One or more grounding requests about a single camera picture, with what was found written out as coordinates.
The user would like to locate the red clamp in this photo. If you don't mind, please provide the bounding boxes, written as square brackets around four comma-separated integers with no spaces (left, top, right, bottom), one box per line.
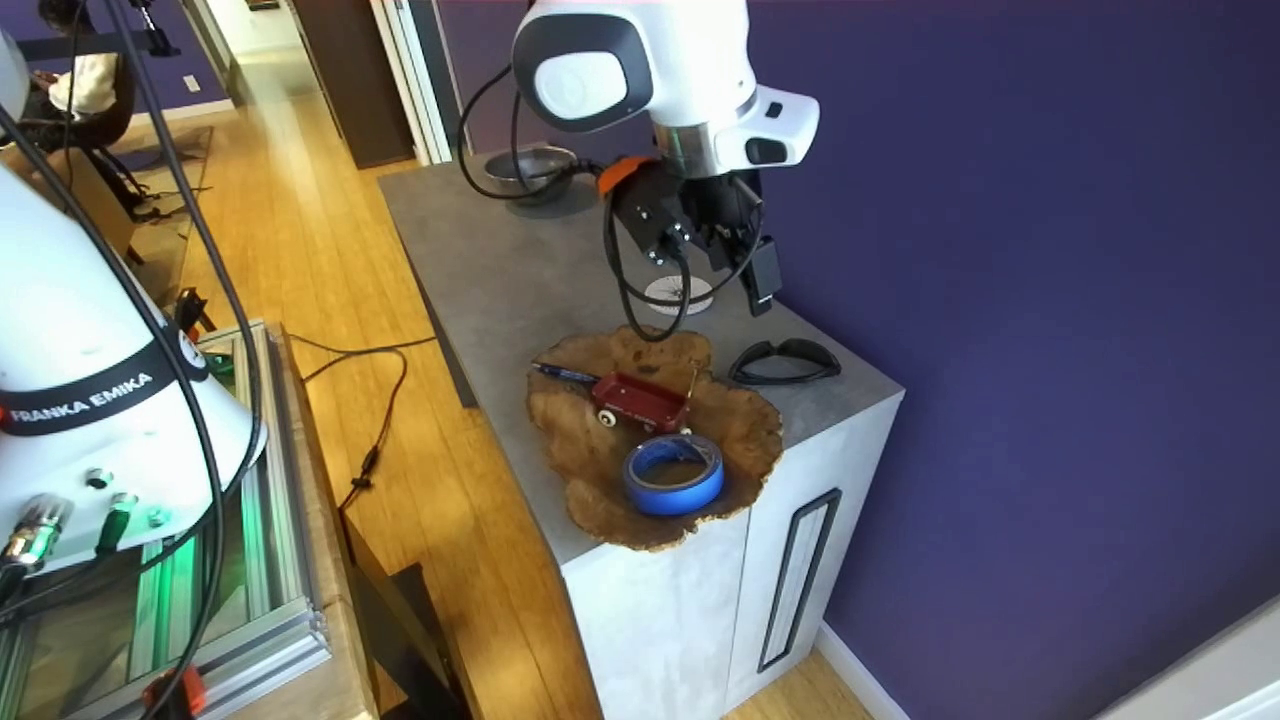
[139,661,216,720]

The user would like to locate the black office chair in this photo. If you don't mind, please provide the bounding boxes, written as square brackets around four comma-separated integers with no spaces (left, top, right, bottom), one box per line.
[18,45,158,226]

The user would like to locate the black wrist camera orange mount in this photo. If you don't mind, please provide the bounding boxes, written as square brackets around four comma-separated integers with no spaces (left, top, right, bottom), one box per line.
[596,149,702,271]

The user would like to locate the grey concrete-look cabinet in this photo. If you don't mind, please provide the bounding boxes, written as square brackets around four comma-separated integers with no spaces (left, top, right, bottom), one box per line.
[377,158,907,720]

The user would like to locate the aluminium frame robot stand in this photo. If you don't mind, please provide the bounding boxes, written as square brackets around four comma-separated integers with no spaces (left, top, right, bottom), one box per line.
[0,318,336,720]

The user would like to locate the black floor box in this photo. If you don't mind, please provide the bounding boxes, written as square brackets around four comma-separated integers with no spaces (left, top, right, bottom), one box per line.
[340,515,471,720]

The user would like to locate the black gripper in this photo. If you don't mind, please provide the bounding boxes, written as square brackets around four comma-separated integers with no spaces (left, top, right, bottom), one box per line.
[681,169,788,322]

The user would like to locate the grey round dish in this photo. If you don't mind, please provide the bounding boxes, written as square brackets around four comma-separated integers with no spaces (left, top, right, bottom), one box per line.
[478,139,588,208]

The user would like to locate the white round coaster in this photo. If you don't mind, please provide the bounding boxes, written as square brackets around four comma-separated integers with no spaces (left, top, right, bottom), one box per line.
[641,267,721,322]

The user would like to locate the black floor cable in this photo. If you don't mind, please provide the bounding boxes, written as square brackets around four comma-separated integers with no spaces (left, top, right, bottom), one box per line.
[284,329,443,522]

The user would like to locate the red multitool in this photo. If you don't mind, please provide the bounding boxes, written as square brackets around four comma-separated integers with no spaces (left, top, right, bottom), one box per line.
[532,360,700,437]

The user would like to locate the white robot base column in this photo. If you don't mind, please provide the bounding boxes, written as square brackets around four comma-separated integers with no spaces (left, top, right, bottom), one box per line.
[0,28,273,579]

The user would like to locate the brown wooden tray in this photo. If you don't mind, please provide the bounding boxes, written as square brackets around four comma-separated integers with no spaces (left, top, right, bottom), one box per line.
[522,323,788,556]

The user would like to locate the white door frame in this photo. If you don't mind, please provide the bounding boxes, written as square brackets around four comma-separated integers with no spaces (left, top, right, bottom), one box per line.
[363,0,458,173]

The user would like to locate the blue tape roll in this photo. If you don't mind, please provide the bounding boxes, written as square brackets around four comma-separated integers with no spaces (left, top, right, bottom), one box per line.
[620,430,732,526]

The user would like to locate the thick black base cable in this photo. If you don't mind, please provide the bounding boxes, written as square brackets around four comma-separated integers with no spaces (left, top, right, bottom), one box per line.
[0,0,268,720]

